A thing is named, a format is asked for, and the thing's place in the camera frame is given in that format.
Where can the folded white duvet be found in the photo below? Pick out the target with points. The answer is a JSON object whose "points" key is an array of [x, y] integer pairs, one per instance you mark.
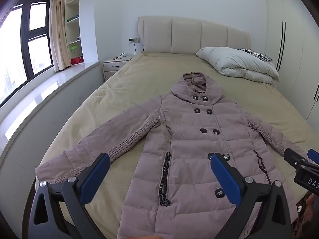
{"points": [[236, 62]]}

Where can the white built-in shelf unit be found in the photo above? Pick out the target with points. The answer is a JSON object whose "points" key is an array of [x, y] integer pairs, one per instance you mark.
{"points": [[73, 29]]}

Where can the zebra print pillow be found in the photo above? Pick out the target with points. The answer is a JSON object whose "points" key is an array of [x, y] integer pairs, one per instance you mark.
{"points": [[256, 54]]}

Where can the white nightstand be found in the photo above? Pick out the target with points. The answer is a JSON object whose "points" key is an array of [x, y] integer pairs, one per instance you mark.
{"points": [[113, 67]]}

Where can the beige padded headboard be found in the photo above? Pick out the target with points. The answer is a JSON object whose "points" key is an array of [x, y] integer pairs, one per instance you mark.
{"points": [[187, 33]]}

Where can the white window sill bench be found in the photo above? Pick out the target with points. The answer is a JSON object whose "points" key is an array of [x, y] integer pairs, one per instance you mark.
{"points": [[44, 87]]}

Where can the beige curtain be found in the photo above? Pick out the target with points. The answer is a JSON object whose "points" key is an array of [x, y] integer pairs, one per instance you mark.
{"points": [[58, 32]]}

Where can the bed with beige sheet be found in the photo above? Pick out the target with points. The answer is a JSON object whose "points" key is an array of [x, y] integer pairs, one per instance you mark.
{"points": [[139, 79]]}

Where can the person's right hand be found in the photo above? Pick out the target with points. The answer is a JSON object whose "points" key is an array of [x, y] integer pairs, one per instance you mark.
{"points": [[313, 206]]}

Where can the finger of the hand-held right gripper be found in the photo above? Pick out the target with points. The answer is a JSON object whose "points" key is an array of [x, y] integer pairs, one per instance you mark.
{"points": [[292, 157], [313, 153]]}

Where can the black framed window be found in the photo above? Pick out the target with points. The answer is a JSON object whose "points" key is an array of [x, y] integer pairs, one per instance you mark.
{"points": [[25, 42]]}

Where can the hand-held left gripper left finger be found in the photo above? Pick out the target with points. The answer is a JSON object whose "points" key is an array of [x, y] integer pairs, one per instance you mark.
{"points": [[96, 178]]}

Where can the white wardrobe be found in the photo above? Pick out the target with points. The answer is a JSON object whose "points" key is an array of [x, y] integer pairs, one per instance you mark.
{"points": [[291, 54]]}

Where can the green lidded container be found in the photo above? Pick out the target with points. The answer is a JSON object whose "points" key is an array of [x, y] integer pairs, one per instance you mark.
{"points": [[74, 51]]}

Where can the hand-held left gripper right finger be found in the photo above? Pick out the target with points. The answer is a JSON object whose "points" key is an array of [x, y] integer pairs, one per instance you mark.
{"points": [[225, 178]]}

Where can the mauve quilted hooded coat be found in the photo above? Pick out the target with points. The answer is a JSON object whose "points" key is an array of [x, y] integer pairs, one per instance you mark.
{"points": [[189, 139]]}

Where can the red box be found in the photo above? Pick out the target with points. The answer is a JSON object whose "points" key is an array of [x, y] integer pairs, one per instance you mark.
{"points": [[76, 60]]}

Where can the dark items on shelf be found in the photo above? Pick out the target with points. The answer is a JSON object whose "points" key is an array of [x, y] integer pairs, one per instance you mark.
{"points": [[72, 18]]}

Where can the wall socket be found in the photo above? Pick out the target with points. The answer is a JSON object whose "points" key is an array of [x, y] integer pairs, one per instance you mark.
{"points": [[134, 40]]}

